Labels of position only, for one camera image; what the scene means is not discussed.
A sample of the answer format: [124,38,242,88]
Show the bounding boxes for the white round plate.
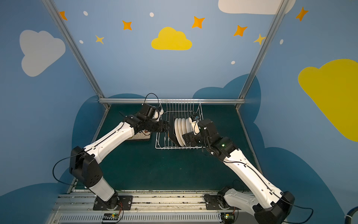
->
[181,119,192,134]
[178,118,187,142]
[174,118,184,147]
[186,118,197,134]

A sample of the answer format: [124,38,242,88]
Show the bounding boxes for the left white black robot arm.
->
[67,103,169,211]

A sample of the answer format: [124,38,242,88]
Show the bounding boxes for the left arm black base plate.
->
[93,195,133,211]

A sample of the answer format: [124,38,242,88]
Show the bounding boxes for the right small circuit board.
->
[220,213,235,224]

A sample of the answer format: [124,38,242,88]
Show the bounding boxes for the white wire dish rack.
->
[155,103,203,149]

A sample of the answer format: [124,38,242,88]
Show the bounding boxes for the black square floral plate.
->
[126,133,151,141]
[132,130,151,139]

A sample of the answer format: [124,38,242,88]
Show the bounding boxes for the left small circuit board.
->
[101,213,119,224]

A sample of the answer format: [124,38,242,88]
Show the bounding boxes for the black corrugated hose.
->
[344,206,358,224]

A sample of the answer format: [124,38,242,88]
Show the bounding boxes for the aluminium mounting rail base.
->
[46,189,257,224]

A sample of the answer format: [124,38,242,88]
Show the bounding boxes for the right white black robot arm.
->
[176,118,295,224]

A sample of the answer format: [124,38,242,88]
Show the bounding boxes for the aluminium frame back bar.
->
[98,98,245,105]

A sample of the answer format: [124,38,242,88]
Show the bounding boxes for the aluminium frame post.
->
[42,0,105,98]
[238,0,290,105]

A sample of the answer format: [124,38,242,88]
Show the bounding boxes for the small circuit board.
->
[101,213,119,224]
[220,213,235,224]

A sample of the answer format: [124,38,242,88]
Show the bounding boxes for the aluminium frame right post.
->
[238,0,290,105]

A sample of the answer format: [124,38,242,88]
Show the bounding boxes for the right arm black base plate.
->
[203,194,240,210]

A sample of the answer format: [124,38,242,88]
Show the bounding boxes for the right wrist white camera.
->
[189,115,200,135]

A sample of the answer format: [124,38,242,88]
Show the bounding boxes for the aluminium frame left post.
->
[42,0,105,98]

